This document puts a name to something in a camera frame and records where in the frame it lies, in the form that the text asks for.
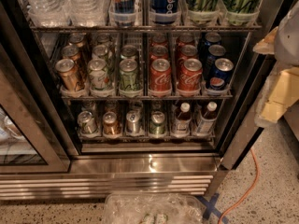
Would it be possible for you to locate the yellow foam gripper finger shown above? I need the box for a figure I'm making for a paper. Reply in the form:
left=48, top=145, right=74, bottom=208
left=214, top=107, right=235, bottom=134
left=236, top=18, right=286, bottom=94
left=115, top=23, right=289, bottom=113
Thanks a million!
left=253, top=27, right=278, bottom=55
left=254, top=67, right=299, bottom=128

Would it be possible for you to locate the blue pepsi can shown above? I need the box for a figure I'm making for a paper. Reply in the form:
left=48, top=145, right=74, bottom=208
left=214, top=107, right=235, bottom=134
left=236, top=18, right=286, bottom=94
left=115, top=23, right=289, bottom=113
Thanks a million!
left=203, top=45, right=226, bottom=78
left=198, top=32, right=221, bottom=60
left=207, top=58, right=234, bottom=91

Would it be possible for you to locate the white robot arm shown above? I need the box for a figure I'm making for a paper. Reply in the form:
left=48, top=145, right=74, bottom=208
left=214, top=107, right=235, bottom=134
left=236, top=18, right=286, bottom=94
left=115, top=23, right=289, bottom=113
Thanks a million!
left=253, top=2, right=299, bottom=128

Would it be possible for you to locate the middle right coca-cola can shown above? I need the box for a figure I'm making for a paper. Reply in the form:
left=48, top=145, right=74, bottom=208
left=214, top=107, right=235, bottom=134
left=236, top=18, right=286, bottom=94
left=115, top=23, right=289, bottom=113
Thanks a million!
left=176, top=45, right=197, bottom=66

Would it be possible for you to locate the coca-cola can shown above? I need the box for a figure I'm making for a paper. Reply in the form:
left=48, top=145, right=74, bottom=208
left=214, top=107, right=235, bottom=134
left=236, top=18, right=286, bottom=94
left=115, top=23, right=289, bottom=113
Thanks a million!
left=150, top=34, right=168, bottom=47
left=149, top=59, right=171, bottom=91
left=149, top=45, right=169, bottom=62
left=178, top=58, right=202, bottom=91
left=176, top=33, right=195, bottom=49
left=176, top=45, right=197, bottom=66

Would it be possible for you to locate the front right coca-cola can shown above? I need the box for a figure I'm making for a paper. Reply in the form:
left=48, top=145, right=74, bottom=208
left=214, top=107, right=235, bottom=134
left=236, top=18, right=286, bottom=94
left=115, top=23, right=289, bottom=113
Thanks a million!
left=178, top=58, right=202, bottom=91

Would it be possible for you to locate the rear right coca-cola can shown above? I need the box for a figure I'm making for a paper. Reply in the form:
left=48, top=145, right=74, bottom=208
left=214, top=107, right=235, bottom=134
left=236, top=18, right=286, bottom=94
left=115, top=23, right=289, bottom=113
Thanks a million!
left=176, top=33, right=195, bottom=49

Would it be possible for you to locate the middle left coca-cola can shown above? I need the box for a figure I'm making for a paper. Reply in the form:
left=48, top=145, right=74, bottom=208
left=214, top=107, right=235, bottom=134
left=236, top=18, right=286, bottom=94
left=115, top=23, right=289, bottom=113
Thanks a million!
left=149, top=45, right=169, bottom=62

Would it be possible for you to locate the rear left coca-cola can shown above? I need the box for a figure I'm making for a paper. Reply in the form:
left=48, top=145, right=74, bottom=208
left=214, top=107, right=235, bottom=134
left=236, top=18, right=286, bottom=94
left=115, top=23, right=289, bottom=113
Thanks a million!
left=150, top=34, right=168, bottom=47

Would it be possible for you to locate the front left coca-cola can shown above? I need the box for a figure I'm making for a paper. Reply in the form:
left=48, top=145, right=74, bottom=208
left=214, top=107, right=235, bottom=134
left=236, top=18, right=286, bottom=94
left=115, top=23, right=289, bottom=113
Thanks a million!
left=149, top=59, right=171, bottom=91

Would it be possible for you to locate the tall pepsi can top shelf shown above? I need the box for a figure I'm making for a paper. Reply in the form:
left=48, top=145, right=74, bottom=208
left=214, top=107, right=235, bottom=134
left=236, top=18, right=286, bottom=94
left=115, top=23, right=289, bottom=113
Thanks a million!
left=150, top=0, right=178, bottom=24

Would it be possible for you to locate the bottom green soda can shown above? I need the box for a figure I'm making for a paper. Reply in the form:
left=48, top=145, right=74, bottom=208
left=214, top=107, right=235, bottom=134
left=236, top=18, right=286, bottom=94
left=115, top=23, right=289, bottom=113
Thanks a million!
left=149, top=111, right=165, bottom=135

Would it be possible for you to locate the green soda can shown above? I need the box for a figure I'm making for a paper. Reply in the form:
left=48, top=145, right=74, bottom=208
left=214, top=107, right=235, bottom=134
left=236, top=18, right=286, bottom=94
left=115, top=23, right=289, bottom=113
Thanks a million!
left=121, top=44, right=138, bottom=61
left=120, top=59, right=139, bottom=91
left=149, top=111, right=165, bottom=135

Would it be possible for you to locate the middle green soda can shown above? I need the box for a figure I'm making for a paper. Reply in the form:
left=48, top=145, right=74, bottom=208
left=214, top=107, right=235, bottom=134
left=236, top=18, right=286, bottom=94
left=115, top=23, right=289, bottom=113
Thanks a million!
left=121, top=44, right=138, bottom=61

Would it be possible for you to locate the front green soda can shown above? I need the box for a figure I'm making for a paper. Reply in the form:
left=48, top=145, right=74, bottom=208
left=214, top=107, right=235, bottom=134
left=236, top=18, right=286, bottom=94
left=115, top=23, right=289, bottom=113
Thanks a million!
left=120, top=59, right=139, bottom=91

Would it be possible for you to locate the tall red bull can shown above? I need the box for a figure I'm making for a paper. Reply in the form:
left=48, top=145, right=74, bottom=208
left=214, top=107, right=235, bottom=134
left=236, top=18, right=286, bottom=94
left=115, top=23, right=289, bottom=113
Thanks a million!
left=110, top=0, right=136, bottom=26

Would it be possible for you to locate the bottom silver soda can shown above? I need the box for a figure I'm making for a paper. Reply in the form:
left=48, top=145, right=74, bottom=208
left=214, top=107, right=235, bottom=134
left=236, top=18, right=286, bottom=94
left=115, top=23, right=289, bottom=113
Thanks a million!
left=126, top=110, right=140, bottom=133

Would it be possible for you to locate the rear white-green soda can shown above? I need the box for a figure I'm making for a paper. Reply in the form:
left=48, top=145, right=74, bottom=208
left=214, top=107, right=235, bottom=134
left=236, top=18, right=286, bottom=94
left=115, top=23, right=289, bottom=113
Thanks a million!
left=96, top=34, right=114, bottom=49

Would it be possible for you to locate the white-green soda can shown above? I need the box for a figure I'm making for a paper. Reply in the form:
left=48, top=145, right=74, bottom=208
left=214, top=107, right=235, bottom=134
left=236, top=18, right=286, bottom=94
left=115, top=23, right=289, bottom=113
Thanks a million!
left=88, top=59, right=111, bottom=91
left=92, top=44, right=114, bottom=74
left=96, top=34, right=114, bottom=49

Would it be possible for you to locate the middle white-green soda can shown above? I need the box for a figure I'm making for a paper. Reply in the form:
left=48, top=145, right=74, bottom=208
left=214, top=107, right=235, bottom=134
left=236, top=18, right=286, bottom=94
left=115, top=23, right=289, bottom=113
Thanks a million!
left=92, top=44, right=114, bottom=74

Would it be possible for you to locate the stainless steel fridge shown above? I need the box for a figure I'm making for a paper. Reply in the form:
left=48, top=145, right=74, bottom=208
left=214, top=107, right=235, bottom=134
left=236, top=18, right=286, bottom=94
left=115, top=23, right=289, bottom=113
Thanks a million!
left=0, top=0, right=295, bottom=201

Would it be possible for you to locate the front white-green soda can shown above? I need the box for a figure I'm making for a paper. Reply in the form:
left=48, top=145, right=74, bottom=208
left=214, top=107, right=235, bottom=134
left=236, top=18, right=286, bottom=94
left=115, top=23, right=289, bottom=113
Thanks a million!
left=88, top=59, right=111, bottom=91

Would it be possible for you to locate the bottom orange soda can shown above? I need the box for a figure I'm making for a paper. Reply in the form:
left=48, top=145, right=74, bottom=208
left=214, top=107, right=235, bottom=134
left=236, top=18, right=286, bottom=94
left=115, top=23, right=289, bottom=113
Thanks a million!
left=103, top=112, right=120, bottom=135

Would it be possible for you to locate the rear gold soda can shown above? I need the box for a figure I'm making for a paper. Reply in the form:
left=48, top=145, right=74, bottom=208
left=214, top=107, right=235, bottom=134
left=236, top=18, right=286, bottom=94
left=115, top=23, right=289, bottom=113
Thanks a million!
left=68, top=33, right=90, bottom=61

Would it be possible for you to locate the gold soda can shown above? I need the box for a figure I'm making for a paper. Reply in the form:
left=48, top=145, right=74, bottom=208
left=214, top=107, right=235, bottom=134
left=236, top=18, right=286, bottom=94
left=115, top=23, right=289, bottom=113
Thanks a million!
left=55, top=59, right=85, bottom=91
left=68, top=33, right=90, bottom=61
left=61, top=44, right=89, bottom=81

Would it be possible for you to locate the bottom left silver-green can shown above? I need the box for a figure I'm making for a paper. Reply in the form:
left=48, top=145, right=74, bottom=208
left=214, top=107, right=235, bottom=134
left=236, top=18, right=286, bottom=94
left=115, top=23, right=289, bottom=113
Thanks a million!
left=78, top=111, right=98, bottom=134

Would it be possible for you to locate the middle gold soda can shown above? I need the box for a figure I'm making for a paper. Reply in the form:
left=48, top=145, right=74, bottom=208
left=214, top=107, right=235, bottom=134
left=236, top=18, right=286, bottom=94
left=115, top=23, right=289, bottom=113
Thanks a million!
left=61, top=44, right=89, bottom=81

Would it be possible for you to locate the front gold soda can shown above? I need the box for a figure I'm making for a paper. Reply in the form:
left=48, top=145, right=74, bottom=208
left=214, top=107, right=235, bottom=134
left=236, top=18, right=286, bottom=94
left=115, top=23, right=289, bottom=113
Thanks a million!
left=55, top=59, right=85, bottom=91

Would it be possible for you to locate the glass fridge door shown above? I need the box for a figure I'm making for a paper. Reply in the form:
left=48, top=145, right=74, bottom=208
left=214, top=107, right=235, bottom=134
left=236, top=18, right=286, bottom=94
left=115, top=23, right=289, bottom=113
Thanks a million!
left=0, top=47, right=70, bottom=175

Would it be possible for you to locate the right green drink bottle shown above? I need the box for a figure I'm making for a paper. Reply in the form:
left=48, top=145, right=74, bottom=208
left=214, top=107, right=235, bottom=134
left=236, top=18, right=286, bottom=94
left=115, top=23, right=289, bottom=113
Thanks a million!
left=222, top=0, right=261, bottom=26

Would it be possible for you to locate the green drink bottle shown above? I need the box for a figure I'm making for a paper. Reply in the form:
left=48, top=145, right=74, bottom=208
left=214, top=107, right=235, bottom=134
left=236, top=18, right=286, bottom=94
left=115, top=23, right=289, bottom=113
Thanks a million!
left=186, top=0, right=218, bottom=24
left=222, top=0, right=261, bottom=26

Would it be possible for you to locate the right brown juice bottle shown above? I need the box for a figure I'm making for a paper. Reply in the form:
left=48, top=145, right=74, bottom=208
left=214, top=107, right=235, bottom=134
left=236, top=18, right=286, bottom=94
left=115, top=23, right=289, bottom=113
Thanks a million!
left=196, top=102, right=217, bottom=133

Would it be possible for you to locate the brown juice bottle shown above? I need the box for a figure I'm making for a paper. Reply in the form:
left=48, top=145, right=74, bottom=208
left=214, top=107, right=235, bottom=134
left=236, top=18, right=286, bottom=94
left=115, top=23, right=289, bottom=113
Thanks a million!
left=172, top=103, right=192, bottom=134
left=196, top=102, right=217, bottom=133

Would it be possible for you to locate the left green drink bottle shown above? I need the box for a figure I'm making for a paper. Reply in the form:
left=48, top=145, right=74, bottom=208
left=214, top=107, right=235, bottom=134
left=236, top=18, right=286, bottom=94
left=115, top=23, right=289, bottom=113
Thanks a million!
left=186, top=0, right=218, bottom=24

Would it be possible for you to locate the left brown juice bottle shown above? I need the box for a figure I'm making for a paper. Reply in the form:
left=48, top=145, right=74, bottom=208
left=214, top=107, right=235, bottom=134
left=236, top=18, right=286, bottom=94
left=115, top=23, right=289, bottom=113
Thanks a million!
left=172, top=103, right=192, bottom=134

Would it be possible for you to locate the blue tape cross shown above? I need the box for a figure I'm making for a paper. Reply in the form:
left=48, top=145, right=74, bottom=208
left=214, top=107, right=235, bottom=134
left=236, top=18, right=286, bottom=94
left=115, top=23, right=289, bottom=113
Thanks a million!
left=197, top=193, right=221, bottom=220

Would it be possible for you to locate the clear plastic bin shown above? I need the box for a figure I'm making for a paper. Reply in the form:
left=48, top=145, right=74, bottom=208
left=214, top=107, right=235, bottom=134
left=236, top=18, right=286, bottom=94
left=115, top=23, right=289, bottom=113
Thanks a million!
left=103, top=193, right=203, bottom=224

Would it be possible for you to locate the right water bottle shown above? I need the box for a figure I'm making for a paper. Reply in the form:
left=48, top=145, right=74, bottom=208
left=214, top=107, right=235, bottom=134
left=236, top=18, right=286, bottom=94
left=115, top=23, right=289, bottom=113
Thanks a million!
left=70, top=0, right=110, bottom=27

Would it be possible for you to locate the water bottle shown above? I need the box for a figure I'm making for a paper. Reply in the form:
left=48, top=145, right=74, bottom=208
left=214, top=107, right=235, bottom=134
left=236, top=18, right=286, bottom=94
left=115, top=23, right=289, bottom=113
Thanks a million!
left=27, top=0, right=68, bottom=27
left=70, top=0, right=110, bottom=27

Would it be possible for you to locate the left water bottle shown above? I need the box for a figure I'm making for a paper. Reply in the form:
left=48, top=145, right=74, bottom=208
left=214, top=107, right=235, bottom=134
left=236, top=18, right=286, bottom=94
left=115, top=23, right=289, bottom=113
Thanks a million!
left=27, top=0, right=68, bottom=27

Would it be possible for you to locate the orange power cable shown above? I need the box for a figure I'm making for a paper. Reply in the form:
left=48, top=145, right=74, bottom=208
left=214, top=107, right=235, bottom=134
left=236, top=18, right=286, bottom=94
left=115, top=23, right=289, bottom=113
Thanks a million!
left=217, top=147, right=261, bottom=224

